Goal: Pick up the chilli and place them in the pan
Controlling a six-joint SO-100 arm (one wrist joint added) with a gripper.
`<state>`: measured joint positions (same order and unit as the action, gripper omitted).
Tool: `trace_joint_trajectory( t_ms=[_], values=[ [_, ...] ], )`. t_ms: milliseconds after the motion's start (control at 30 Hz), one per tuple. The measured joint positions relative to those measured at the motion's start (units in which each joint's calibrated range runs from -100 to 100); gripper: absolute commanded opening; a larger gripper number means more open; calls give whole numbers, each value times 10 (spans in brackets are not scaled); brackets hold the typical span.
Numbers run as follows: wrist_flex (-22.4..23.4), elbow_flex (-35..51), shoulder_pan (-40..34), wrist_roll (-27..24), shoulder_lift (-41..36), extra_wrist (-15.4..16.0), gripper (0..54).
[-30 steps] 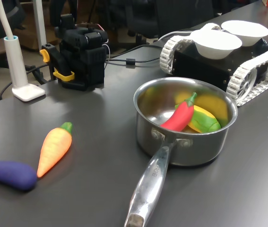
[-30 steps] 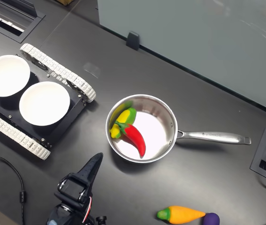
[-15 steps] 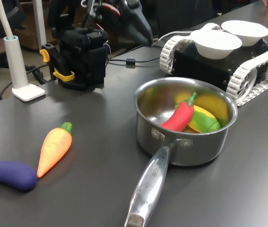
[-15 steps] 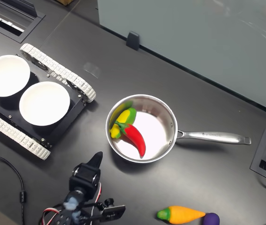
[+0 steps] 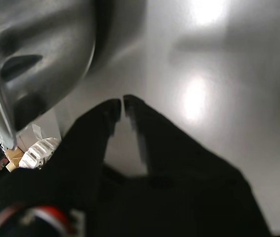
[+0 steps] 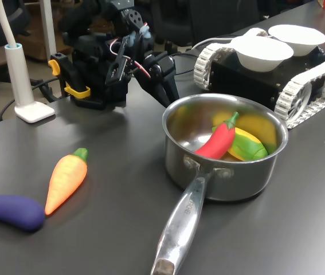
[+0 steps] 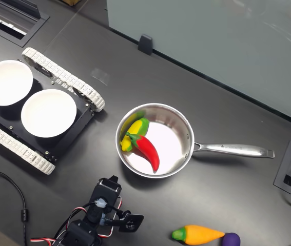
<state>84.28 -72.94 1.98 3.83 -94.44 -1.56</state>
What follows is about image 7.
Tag orange toy carrot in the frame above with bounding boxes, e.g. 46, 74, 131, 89
171, 224, 225, 246

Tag frosted glass divider panel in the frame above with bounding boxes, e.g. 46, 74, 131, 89
106, 0, 291, 128

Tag red toy chilli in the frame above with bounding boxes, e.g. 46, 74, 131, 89
125, 132, 160, 172

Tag red black white servo wires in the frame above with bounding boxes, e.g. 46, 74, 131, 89
29, 196, 123, 243

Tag white bowl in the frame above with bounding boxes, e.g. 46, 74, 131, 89
0, 59, 34, 107
21, 89, 77, 138

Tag long black cable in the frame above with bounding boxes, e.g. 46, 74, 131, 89
0, 170, 29, 246

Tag black square camera mount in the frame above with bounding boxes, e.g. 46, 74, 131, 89
104, 210, 145, 233

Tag yellow green toy corn cob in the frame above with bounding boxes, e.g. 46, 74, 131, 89
121, 117, 150, 152

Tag steel pan with long handle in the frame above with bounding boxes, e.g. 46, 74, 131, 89
114, 102, 276, 179

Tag black vehicle with white tracks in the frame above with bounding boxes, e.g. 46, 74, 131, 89
0, 47, 106, 176

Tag black divider bracket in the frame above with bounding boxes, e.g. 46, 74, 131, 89
137, 34, 153, 56

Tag purple toy aubergine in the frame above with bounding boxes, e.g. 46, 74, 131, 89
222, 232, 241, 246

